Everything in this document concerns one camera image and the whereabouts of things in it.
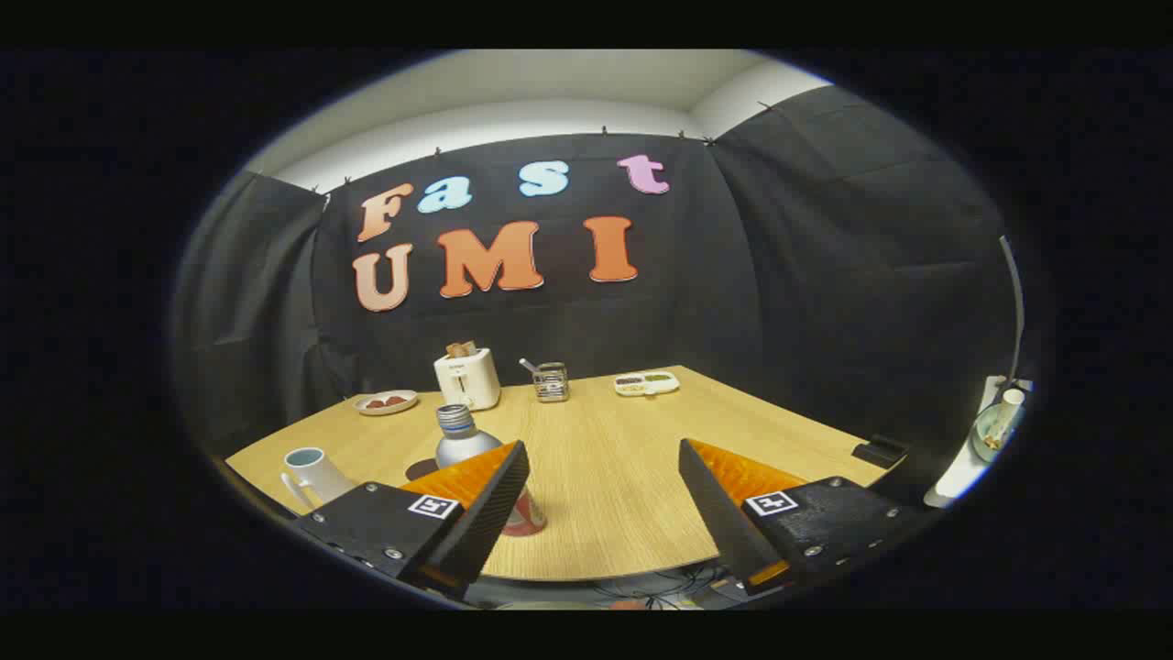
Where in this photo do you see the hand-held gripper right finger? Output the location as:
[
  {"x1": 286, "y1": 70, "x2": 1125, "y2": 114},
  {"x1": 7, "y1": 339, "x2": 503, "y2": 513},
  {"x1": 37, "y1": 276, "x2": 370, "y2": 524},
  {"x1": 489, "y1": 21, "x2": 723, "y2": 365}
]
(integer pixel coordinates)
[{"x1": 678, "y1": 438, "x2": 945, "y2": 597}]

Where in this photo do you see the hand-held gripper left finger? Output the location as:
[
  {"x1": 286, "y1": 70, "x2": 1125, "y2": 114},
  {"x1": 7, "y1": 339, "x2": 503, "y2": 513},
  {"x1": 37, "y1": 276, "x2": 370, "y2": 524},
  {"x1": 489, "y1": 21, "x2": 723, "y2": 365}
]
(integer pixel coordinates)
[{"x1": 293, "y1": 440, "x2": 532, "y2": 601}]

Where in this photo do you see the silver juice bottle red label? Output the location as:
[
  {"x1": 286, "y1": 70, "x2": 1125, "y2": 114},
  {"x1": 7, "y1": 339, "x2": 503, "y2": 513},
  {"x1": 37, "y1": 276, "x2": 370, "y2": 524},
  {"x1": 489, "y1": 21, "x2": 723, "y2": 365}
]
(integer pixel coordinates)
[{"x1": 433, "y1": 403, "x2": 548, "y2": 537}]

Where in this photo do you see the white cup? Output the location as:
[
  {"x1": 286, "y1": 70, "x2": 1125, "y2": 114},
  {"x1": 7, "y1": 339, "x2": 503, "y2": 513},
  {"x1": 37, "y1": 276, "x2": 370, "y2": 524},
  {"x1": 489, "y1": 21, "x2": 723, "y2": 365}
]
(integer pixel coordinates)
[{"x1": 280, "y1": 446, "x2": 358, "y2": 514}]

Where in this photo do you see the wooden table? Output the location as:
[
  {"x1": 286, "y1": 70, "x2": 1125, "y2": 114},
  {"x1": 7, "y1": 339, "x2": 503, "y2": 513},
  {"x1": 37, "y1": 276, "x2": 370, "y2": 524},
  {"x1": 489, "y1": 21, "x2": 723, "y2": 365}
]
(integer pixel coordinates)
[{"x1": 225, "y1": 365, "x2": 908, "y2": 583}]

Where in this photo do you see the white toaster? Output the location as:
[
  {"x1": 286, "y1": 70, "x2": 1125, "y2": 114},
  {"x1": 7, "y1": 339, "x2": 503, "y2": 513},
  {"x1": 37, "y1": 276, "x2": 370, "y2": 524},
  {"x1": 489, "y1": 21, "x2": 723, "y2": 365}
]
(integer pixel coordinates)
[{"x1": 433, "y1": 347, "x2": 502, "y2": 412}]

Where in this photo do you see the small white plate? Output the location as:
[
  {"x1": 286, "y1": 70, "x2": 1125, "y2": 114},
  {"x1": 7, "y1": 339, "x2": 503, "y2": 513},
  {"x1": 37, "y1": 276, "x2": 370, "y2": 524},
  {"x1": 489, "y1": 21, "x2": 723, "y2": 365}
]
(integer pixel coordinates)
[{"x1": 354, "y1": 390, "x2": 420, "y2": 417}]

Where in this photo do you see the metal mesh holder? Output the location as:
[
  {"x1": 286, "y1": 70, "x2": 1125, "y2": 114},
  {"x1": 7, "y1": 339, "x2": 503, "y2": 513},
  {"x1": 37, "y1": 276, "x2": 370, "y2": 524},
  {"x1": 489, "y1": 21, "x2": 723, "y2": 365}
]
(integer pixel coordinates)
[{"x1": 532, "y1": 362, "x2": 570, "y2": 403}]

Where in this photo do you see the white divided condiment dish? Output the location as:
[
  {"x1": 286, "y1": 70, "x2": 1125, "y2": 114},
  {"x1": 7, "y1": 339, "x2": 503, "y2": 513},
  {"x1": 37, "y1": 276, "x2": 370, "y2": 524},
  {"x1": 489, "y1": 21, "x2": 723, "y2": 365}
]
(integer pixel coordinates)
[{"x1": 613, "y1": 370, "x2": 681, "y2": 398}]

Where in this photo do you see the small black box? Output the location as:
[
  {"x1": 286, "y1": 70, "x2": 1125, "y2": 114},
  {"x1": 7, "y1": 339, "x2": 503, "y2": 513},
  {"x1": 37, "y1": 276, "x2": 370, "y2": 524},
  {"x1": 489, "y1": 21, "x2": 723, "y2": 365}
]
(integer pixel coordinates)
[{"x1": 851, "y1": 434, "x2": 910, "y2": 469}]

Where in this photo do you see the black backdrop cloth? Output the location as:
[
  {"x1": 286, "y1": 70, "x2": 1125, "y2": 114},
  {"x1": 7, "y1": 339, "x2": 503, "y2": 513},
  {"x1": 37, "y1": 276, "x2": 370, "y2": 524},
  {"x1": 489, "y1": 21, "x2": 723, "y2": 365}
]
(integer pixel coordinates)
[{"x1": 170, "y1": 84, "x2": 1020, "y2": 514}]

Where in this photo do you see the white side table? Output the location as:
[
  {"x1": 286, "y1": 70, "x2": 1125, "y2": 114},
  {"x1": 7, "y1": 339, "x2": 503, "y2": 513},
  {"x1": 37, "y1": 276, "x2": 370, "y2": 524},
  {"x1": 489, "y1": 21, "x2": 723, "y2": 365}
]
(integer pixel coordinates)
[{"x1": 924, "y1": 374, "x2": 1035, "y2": 510}]

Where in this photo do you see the round grey bowl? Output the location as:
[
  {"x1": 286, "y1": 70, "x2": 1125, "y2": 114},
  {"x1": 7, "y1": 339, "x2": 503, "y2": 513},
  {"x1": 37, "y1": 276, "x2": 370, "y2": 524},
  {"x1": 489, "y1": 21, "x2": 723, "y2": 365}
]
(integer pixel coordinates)
[{"x1": 971, "y1": 403, "x2": 1025, "y2": 464}]

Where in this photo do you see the white paper roll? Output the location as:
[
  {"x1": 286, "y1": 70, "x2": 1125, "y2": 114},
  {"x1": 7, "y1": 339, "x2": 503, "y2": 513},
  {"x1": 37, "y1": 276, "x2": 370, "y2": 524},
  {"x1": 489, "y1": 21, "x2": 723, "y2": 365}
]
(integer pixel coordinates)
[{"x1": 985, "y1": 388, "x2": 1025, "y2": 450}]

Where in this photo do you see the black cable bundle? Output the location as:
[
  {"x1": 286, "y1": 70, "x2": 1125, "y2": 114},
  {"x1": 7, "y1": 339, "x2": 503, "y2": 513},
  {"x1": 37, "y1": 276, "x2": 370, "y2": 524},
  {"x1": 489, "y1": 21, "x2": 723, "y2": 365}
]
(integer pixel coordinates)
[{"x1": 586, "y1": 566, "x2": 734, "y2": 611}]

